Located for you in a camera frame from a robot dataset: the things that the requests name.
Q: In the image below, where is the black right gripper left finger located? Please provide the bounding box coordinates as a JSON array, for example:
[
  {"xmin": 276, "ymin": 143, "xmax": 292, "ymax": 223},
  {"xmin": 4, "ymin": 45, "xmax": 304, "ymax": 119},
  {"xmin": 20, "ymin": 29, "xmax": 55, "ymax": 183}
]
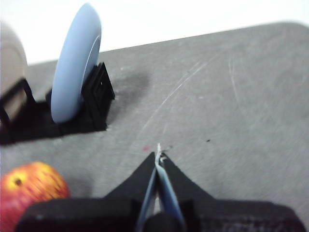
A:
[{"xmin": 14, "ymin": 151, "xmax": 158, "ymax": 232}]

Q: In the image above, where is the beige plate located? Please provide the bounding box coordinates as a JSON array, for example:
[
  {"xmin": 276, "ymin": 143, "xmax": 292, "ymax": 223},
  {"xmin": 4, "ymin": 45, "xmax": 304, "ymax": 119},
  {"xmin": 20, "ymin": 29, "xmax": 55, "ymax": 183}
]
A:
[{"xmin": 0, "ymin": 20, "xmax": 29, "ymax": 128}]

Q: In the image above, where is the blue plate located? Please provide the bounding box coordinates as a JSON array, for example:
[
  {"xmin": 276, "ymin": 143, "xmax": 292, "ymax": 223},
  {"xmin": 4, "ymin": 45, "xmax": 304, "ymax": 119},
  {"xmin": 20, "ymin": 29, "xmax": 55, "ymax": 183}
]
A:
[{"xmin": 50, "ymin": 2, "xmax": 102, "ymax": 125}]

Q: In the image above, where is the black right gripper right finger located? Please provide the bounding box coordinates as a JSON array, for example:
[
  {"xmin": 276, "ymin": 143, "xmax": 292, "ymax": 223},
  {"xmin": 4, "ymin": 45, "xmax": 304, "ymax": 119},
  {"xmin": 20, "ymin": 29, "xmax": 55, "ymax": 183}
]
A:
[{"xmin": 156, "ymin": 143, "xmax": 307, "ymax": 232}]

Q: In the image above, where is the red yellow apple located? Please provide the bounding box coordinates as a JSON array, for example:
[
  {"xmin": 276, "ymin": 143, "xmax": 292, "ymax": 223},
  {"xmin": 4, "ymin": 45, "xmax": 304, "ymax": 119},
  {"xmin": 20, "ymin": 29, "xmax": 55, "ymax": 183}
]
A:
[{"xmin": 0, "ymin": 161, "xmax": 71, "ymax": 232}]

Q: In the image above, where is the black plate rack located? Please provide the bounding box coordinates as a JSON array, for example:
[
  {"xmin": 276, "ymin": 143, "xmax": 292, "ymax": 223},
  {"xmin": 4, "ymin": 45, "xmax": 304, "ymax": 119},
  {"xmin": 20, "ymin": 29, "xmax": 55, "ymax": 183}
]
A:
[{"xmin": 0, "ymin": 62, "xmax": 116, "ymax": 145}]

